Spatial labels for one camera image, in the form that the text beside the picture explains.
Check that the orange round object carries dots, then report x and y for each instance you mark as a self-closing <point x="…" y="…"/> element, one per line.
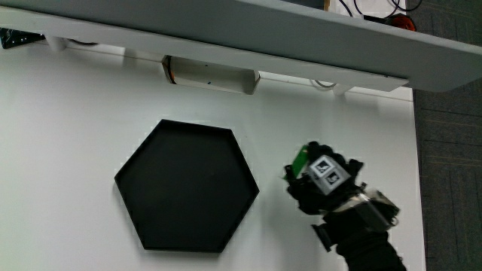
<point x="403" y="22"/>

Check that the white overhead shelf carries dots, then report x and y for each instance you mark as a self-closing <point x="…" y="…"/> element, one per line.
<point x="301" y="41"/>

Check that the white desk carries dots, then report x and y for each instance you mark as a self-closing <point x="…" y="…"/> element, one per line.
<point x="75" y="158"/>

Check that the black triangular bracket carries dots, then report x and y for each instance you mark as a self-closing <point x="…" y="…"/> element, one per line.
<point x="15" y="38"/>

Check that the black hexagonal tray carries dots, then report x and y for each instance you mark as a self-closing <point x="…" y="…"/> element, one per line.
<point x="186" y="186"/>

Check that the green medicine box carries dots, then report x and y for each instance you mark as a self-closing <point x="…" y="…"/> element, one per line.
<point x="299" y="162"/>

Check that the person's right hand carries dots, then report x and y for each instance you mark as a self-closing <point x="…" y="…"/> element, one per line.
<point x="312" y="195"/>

